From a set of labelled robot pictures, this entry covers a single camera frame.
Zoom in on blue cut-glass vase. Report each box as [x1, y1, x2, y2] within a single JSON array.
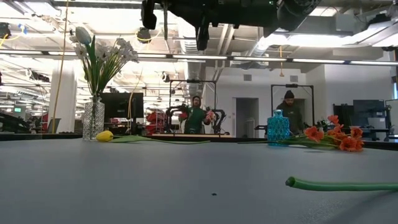
[[266, 109, 291, 146]]

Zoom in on black computer monitor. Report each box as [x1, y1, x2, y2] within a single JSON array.
[[99, 91, 145, 119]]

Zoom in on dark desk monitor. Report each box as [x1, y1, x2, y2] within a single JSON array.
[[353, 99, 386, 130]]

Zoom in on clear cut-glass vase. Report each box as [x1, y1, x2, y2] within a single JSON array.
[[81, 97, 106, 142]]

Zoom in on yellow hanging cable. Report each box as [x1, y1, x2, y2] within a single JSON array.
[[51, 0, 70, 134]]

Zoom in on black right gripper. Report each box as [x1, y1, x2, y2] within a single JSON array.
[[141, 0, 279, 51]]

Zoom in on yellow artificial tulip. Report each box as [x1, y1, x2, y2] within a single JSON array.
[[95, 130, 212, 146], [285, 175, 398, 192]]

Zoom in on orange blossom spray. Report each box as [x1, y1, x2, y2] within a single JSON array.
[[238, 114, 365, 153]]

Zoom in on black workstation frame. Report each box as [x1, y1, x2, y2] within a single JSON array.
[[169, 79, 218, 135], [270, 83, 315, 135]]

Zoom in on grey doorway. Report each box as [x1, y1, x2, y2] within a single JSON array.
[[235, 97, 260, 139]]

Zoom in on black ceiling camera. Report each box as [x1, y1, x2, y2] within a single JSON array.
[[136, 27, 152, 44]]

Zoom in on person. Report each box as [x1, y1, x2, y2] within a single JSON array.
[[183, 95, 216, 135], [275, 90, 305, 136]]

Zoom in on blue-grey table mat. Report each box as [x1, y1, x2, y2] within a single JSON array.
[[0, 138, 398, 224]]

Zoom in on long ceiling light strip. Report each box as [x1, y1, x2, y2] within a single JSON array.
[[0, 49, 398, 67]]

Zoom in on white artificial tulip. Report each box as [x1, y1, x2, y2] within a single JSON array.
[[75, 26, 97, 100]]

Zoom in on silver ventilation duct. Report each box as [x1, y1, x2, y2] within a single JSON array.
[[178, 18, 208, 94]]

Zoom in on white pillar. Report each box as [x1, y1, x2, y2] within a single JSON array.
[[49, 67, 78, 134]]

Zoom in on white blossom spray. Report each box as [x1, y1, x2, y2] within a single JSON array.
[[68, 34, 94, 100], [93, 37, 140, 100]]

